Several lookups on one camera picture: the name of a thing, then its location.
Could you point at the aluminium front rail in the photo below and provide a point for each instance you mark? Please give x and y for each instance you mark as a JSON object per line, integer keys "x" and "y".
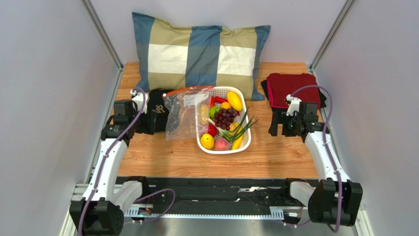
{"x": 222, "y": 197}

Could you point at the red folded cloth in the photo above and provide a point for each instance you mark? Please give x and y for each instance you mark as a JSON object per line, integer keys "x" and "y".
{"x": 281, "y": 85}

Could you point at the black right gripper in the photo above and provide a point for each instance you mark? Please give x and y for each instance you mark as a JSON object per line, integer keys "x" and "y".
{"x": 277, "y": 121}

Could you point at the yellow corn cob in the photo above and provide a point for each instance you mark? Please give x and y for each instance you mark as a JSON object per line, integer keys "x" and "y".
{"x": 204, "y": 114}

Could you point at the pink peach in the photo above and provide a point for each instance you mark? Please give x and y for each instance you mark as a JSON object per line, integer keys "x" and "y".
{"x": 221, "y": 144}

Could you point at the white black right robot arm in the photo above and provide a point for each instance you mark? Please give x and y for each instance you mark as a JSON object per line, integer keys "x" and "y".
{"x": 327, "y": 170}

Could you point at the yellow mango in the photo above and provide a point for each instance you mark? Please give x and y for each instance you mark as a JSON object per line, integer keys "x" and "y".
{"x": 235, "y": 101}

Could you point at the black embroidered cap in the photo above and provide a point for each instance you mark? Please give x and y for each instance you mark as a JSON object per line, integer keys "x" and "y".
{"x": 156, "y": 102}

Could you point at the green scallion bunch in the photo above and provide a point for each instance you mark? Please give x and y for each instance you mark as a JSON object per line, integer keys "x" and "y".
{"x": 231, "y": 136}

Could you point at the blue beige checked pillow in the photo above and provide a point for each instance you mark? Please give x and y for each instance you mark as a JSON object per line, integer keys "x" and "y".
{"x": 172, "y": 57}

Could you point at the right aluminium frame post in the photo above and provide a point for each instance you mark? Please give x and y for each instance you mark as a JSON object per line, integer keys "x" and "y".
{"x": 342, "y": 15}

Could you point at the dark red grape bunch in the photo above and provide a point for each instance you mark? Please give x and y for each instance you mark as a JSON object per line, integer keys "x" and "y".
{"x": 224, "y": 118}

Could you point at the clear zip top bag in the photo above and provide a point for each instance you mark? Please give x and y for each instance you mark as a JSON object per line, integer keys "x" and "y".
{"x": 184, "y": 112}

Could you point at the orange yellow peach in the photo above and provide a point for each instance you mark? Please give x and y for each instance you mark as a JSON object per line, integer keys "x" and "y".
{"x": 232, "y": 127}

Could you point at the left aluminium frame post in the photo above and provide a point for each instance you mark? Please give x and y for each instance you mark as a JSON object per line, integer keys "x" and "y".
{"x": 89, "y": 8}

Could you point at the yellow lemon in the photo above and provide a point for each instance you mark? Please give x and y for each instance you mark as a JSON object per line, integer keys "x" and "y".
{"x": 207, "y": 141}

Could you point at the aluminium frame post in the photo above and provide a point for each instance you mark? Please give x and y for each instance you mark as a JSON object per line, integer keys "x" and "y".
{"x": 89, "y": 8}
{"x": 342, "y": 15}

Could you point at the red apple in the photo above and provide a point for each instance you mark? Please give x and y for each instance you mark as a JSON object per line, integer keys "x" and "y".
{"x": 212, "y": 130}

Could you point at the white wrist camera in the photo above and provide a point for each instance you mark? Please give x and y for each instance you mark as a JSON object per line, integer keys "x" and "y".
{"x": 294, "y": 103}
{"x": 140, "y": 100}

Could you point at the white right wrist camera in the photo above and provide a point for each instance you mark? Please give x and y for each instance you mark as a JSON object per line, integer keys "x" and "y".
{"x": 294, "y": 103}

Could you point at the small orange fruit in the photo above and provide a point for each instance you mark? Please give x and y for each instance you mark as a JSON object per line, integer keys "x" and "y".
{"x": 225, "y": 105}

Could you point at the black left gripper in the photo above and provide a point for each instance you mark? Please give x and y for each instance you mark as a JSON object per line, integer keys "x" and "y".
{"x": 147, "y": 127}

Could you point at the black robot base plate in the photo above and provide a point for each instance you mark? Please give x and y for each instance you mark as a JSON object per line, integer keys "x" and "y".
{"x": 215, "y": 196}

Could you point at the yellow banana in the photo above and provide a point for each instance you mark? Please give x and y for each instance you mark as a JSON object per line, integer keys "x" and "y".
{"x": 237, "y": 142}

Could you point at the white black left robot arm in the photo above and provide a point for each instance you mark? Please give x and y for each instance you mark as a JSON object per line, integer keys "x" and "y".
{"x": 100, "y": 211}

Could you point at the green apple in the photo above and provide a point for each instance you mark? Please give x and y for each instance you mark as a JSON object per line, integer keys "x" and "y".
{"x": 213, "y": 111}

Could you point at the white perforated plastic basket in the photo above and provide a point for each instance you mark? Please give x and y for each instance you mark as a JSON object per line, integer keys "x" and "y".
{"x": 246, "y": 134}

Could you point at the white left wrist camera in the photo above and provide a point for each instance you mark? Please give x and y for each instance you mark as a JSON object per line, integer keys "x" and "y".
{"x": 140, "y": 100}

